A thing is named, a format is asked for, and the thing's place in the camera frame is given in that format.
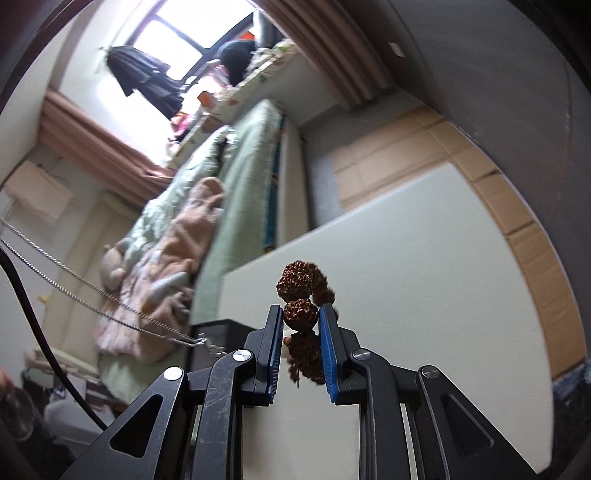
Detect black bag on sill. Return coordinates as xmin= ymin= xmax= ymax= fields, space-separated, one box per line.
xmin=218 ymin=40 xmax=256 ymax=87

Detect brown rudraksha bead bracelet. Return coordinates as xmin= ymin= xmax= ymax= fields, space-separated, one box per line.
xmin=275 ymin=259 xmax=340 ymax=388

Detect pink fleece blanket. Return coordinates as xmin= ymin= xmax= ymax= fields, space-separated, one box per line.
xmin=95 ymin=177 xmax=224 ymax=364

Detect pink curtain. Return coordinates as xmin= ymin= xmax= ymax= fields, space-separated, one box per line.
xmin=256 ymin=0 xmax=394 ymax=110
xmin=38 ymin=89 xmax=176 ymax=206

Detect white wall socket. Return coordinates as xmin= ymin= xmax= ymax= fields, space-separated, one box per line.
xmin=389 ymin=42 xmax=406 ymax=58

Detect silver chain necklace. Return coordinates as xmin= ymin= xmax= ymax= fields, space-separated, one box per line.
xmin=0 ymin=216 xmax=228 ymax=356

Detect light green quilt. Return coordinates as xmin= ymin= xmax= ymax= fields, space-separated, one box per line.
xmin=123 ymin=126 xmax=235 ymax=273

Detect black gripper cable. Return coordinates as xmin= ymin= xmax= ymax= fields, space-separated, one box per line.
xmin=0 ymin=244 xmax=110 ymax=432

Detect green bed mattress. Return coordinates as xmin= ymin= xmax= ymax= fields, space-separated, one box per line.
xmin=99 ymin=100 xmax=283 ymax=404

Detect left pink curtain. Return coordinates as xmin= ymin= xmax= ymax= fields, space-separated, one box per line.
xmin=38 ymin=89 xmax=176 ymax=206

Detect hanging dark clothes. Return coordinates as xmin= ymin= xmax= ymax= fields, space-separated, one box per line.
xmin=106 ymin=45 xmax=183 ymax=120

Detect flattened cardboard sheet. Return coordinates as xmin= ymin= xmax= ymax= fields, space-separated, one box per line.
xmin=329 ymin=106 xmax=587 ymax=379

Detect floral window seat cushion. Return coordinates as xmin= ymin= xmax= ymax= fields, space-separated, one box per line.
xmin=165 ymin=39 xmax=300 ymax=169

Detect black jewelry box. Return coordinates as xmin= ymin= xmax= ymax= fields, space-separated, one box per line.
xmin=186 ymin=319 xmax=253 ymax=372

